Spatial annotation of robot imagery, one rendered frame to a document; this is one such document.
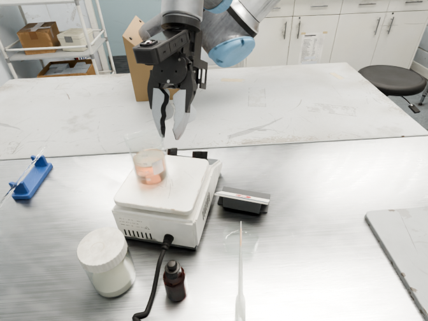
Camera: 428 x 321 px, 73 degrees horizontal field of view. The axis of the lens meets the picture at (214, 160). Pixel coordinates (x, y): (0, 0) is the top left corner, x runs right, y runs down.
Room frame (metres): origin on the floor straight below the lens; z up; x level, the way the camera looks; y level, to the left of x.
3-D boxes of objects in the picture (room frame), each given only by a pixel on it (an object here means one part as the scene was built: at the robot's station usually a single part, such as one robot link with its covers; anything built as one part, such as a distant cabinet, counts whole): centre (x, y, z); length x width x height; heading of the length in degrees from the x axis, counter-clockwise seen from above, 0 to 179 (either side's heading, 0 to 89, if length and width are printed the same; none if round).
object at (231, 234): (0.28, -0.04, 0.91); 0.06 x 0.06 x 0.02
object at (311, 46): (2.72, -0.94, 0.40); 0.24 x 0.01 x 0.30; 92
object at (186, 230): (0.37, 0.07, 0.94); 0.22 x 0.13 x 0.08; 167
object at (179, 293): (0.20, 0.06, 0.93); 0.03 x 0.03 x 0.07
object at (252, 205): (0.37, -0.05, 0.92); 0.09 x 0.06 x 0.04; 73
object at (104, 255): (0.23, 0.15, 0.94); 0.06 x 0.06 x 0.08
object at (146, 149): (0.35, 0.10, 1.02); 0.06 x 0.05 x 0.08; 69
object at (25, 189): (0.44, 0.36, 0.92); 0.10 x 0.03 x 0.04; 178
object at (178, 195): (0.34, 0.08, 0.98); 0.12 x 0.12 x 0.01; 77
